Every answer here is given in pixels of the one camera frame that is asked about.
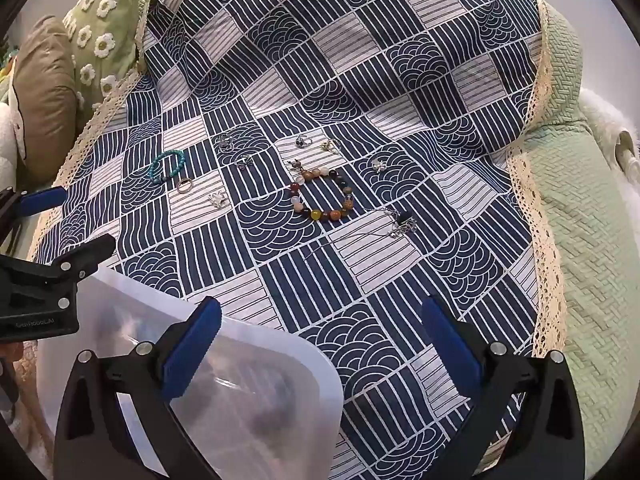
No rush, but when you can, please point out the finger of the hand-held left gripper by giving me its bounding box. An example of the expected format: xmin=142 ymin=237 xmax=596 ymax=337
xmin=0 ymin=187 xmax=67 ymax=233
xmin=0 ymin=234 xmax=117 ymax=311

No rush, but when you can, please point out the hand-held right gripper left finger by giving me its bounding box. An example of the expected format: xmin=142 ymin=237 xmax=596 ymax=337
xmin=52 ymin=296 xmax=223 ymax=480

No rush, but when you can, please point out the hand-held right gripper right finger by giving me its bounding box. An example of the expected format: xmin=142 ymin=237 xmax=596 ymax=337
xmin=421 ymin=296 xmax=586 ymax=480

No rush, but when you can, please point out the translucent white plastic container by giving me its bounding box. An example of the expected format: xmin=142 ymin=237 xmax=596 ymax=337
xmin=37 ymin=265 xmax=345 ymax=480

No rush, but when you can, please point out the turquoise bead bracelet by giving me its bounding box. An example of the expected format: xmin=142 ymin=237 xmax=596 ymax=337
xmin=150 ymin=150 xmax=187 ymax=184

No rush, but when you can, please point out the silver necklace black pendant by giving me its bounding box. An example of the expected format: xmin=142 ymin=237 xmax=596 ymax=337
xmin=305 ymin=204 xmax=420 ymax=261

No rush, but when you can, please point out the multicolour bead bracelet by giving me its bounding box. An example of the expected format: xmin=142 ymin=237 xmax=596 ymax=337
xmin=287 ymin=159 xmax=357 ymax=224

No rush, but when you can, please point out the white plush toy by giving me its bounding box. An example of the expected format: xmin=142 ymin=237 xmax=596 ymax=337
xmin=0 ymin=100 xmax=28 ymax=181

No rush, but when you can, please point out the brown pillow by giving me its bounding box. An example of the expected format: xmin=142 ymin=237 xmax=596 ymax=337
xmin=10 ymin=15 xmax=83 ymax=186

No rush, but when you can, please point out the green daisy pillow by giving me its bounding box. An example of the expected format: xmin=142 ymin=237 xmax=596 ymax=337
xmin=62 ymin=0 xmax=148 ymax=111

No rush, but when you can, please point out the white fluffy blanket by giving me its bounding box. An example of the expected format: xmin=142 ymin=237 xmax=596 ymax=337
xmin=580 ymin=87 xmax=640 ymax=186

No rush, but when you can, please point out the navy white patterned cloth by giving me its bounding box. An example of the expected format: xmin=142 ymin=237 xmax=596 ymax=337
xmin=27 ymin=0 xmax=568 ymax=480

